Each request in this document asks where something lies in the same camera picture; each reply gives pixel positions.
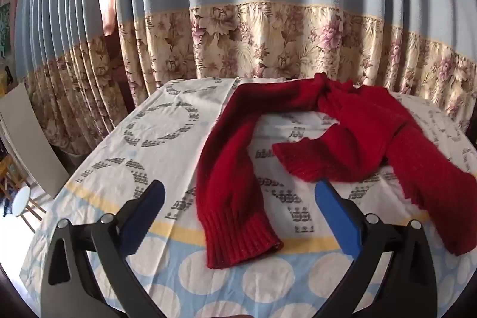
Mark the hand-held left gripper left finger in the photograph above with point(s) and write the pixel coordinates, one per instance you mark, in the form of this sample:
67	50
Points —
143	213

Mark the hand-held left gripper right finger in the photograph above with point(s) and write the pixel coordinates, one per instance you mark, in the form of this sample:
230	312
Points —
337	217

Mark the red knitted sweater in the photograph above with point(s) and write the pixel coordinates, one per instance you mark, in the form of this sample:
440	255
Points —
238	169

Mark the white patterned table cloth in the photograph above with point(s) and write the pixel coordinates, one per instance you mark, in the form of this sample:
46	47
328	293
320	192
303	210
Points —
164	139

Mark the white round wooden stool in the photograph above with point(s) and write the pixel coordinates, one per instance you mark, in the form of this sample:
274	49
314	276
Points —
20	200

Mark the narrow blue floral curtain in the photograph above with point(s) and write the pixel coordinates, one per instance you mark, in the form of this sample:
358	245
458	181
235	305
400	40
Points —
67	42

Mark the pink curtain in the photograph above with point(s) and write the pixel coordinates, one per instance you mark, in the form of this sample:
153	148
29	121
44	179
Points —
108	5

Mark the wide blue floral curtain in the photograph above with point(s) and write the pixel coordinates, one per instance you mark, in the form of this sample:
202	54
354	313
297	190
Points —
261	5

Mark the green wall poster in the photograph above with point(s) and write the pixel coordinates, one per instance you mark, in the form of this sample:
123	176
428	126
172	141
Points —
4	27

